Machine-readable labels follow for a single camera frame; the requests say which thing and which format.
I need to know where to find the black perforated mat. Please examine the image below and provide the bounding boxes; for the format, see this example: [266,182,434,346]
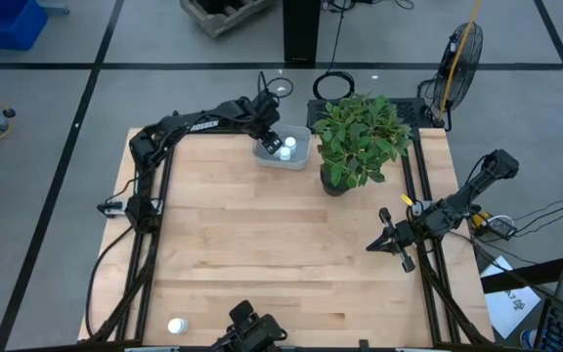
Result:
[306,97,434,131]

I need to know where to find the black power adapter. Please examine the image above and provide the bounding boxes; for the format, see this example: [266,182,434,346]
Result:
[486,215,518,241]

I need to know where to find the green leafy plant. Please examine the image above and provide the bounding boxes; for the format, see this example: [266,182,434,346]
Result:
[313,94,413,188]

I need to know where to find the blue plastic bin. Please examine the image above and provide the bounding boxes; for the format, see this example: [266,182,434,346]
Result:
[0,0,49,52]

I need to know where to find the grey plastic basket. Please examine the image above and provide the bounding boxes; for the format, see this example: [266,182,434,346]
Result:
[251,124,313,171]

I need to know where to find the black floor fan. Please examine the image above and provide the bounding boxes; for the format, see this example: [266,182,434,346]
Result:
[417,22,485,132]

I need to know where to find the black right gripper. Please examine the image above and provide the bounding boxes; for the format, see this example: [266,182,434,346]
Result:
[367,207,429,274]

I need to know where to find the black plant pot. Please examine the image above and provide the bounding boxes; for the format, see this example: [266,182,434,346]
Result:
[320,165,356,198]

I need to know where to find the yellow pole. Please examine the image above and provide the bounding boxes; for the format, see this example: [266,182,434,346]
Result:
[437,0,484,122]

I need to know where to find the black camera mast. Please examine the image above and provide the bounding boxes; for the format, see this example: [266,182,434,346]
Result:
[211,299,288,352]

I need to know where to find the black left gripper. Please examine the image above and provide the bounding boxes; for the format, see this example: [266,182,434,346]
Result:
[253,95,285,155]

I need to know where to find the black rectangular column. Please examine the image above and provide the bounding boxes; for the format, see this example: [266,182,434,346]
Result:
[281,0,322,67]

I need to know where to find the white printed paper sheet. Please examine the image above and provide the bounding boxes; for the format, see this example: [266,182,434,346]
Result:
[479,254,541,339]

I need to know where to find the coiled black cable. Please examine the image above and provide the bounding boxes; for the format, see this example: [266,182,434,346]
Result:
[312,0,356,102]

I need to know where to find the black aluminium frame rail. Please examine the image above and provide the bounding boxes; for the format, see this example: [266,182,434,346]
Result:
[85,131,175,343]
[398,126,496,346]

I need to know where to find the small black controller box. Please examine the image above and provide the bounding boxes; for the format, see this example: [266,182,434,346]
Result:
[97,198,127,219]

